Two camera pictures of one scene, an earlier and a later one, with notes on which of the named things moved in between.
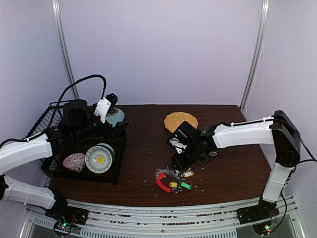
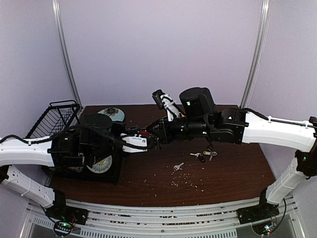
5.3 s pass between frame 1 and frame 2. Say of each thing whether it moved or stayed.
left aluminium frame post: stayed
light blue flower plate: stayed
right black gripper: moved
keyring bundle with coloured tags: moved
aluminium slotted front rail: stayed
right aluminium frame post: stayed
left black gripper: moved
